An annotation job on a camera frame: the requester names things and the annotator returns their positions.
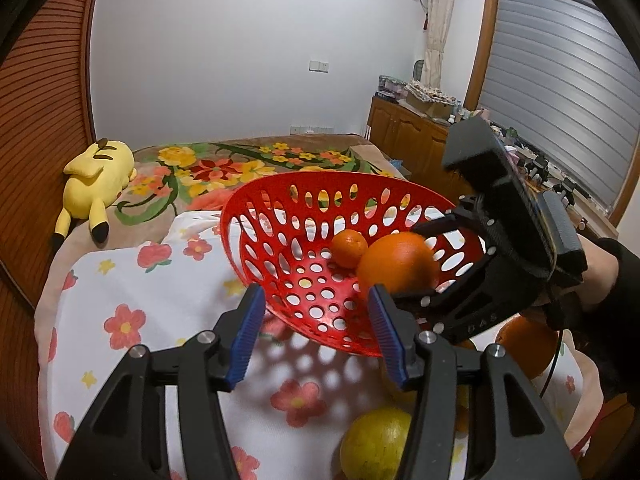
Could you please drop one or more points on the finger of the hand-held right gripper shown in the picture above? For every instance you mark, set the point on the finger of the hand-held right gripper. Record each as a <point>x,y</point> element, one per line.
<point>475,305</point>
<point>450,224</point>

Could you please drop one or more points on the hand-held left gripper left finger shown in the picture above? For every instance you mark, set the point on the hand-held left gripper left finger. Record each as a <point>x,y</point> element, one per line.
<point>247,340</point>

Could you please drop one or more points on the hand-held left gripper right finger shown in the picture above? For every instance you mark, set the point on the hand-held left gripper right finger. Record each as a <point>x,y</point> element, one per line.
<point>390,340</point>

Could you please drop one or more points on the large orange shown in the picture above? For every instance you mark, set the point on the large orange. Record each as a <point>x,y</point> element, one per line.
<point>525,347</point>
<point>395,265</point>

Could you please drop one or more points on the large yellow-green citrus fruit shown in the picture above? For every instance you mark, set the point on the large yellow-green citrus fruit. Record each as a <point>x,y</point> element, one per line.
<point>372,442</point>

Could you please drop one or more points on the red perforated plastic basket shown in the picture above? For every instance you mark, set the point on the red perforated plastic basket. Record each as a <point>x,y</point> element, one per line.
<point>230,232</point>

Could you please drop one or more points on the person's right forearm black sleeve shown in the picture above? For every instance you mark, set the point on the person's right forearm black sleeve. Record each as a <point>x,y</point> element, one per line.
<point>630,285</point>

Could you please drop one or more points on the person's right hand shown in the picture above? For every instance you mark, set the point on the person's right hand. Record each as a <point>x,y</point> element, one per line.
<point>602,275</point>

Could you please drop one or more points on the white flower-print cloth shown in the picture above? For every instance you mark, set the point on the white flower-print cloth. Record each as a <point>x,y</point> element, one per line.
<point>150,320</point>

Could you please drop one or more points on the wooden cabinet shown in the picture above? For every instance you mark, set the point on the wooden cabinet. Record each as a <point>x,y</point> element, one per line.
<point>400,130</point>

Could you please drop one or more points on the cardboard box with clutter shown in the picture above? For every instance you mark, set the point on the cardboard box with clutter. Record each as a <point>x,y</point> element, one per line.
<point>425,102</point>

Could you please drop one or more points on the grey window roller blind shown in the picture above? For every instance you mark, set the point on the grey window roller blind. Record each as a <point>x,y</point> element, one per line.
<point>550,60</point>

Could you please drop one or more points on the small grey desk fan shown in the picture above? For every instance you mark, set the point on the small grey desk fan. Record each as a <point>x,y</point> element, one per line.
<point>419,67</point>

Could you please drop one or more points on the stack of clear storage boxes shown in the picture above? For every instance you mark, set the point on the stack of clear storage boxes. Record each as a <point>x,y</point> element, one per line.
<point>390,87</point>

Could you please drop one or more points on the brown floral blanket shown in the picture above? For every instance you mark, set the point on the brown floral blanket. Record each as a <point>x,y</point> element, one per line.
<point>225,165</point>

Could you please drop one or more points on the beige curtain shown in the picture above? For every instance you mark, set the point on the beige curtain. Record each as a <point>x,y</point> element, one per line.
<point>435,20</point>

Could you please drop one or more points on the yellow plush toy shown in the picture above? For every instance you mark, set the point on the yellow plush toy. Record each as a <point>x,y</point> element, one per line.
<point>95,180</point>

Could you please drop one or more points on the wooden slatted wardrobe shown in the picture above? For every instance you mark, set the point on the wooden slatted wardrobe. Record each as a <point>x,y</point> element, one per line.
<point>40,135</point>

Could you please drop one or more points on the white wall outlet strip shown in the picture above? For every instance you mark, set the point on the white wall outlet strip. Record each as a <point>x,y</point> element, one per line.
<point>312,129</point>

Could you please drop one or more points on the white wall switch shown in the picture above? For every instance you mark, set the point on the white wall switch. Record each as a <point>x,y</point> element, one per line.
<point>318,65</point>

